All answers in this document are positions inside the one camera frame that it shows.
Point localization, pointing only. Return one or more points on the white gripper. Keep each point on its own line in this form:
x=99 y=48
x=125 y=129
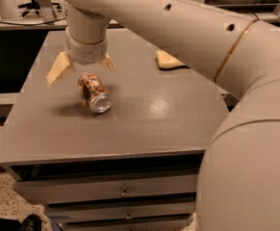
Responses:
x=86 y=52

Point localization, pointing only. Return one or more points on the orange soda can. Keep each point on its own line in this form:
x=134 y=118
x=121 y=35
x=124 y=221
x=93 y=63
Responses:
x=95 y=93

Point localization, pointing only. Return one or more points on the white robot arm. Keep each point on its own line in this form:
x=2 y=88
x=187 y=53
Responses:
x=239 y=180

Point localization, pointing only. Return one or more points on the yellow sponge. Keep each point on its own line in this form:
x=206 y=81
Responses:
x=166 y=61

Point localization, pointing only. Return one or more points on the grey drawer cabinet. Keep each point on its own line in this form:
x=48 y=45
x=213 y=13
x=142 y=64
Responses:
x=133 y=168

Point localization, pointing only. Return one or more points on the black shoe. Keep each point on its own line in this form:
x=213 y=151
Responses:
x=31 y=223

